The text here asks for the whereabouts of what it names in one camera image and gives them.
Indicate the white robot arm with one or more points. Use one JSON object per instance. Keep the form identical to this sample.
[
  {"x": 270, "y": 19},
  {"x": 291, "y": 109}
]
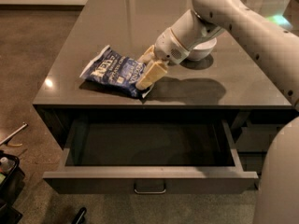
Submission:
[{"x": 275, "y": 52}]

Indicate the metal rod on floor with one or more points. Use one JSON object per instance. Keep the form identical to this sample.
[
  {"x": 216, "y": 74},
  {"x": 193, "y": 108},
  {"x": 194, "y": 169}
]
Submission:
[{"x": 10, "y": 136}]

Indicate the open grey top drawer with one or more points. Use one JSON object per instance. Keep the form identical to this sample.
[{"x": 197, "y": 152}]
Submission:
[{"x": 189, "y": 157}]

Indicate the white ceramic bowl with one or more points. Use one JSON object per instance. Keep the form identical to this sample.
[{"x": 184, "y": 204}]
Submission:
[{"x": 202, "y": 50}]

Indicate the black cart with bottle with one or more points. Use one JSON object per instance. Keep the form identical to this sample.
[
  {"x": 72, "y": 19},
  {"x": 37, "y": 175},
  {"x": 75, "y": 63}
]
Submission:
[{"x": 11, "y": 177}]

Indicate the metal drawer handle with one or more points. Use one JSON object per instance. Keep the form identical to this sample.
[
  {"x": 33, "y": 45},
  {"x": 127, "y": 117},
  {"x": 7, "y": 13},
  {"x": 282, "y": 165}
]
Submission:
[{"x": 149, "y": 187}]

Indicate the black object on floor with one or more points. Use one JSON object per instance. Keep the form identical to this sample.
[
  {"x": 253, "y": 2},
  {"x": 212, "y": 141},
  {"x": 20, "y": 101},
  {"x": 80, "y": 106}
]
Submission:
[{"x": 80, "y": 216}]

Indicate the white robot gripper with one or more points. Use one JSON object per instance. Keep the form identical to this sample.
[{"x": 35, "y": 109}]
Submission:
[{"x": 167, "y": 47}]

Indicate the blue potato chip bag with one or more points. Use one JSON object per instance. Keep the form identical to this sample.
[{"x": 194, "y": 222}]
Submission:
[{"x": 113, "y": 70}]

